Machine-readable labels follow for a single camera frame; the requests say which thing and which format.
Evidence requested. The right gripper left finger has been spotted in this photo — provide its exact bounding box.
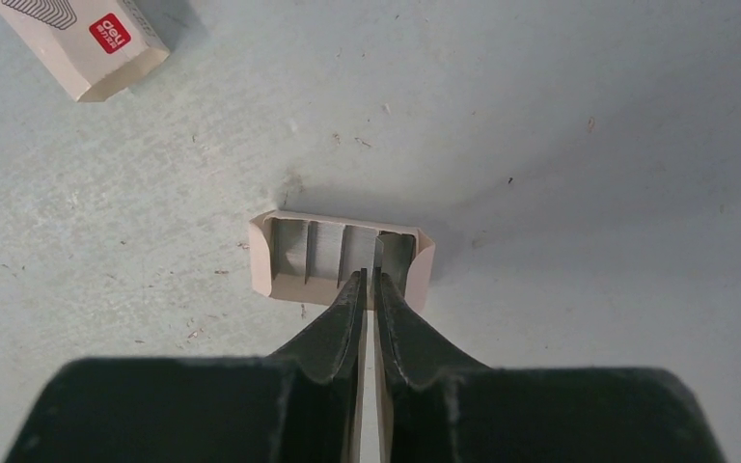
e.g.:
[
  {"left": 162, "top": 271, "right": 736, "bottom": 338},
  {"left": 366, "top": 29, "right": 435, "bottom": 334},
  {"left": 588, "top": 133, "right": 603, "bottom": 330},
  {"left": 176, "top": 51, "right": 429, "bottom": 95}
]
[{"left": 7, "top": 270, "right": 368, "bottom": 462}]

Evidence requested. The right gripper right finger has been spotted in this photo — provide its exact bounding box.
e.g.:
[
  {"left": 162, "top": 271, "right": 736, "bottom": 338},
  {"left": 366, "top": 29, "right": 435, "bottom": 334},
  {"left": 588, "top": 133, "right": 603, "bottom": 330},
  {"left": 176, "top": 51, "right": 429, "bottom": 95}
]
[{"left": 373, "top": 272, "right": 725, "bottom": 462}]

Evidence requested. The staple tray box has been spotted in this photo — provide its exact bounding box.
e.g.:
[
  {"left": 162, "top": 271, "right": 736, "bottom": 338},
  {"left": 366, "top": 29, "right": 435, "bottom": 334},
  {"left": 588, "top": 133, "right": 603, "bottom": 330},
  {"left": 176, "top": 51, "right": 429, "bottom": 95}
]
[{"left": 248, "top": 210, "right": 436, "bottom": 312}]

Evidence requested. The white staple box sleeve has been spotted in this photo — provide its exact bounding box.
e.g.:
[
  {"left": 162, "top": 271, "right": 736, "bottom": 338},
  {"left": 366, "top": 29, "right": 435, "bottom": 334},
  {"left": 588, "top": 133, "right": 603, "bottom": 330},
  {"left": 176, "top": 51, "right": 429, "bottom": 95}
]
[{"left": 0, "top": 0, "right": 170, "bottom": 102}]

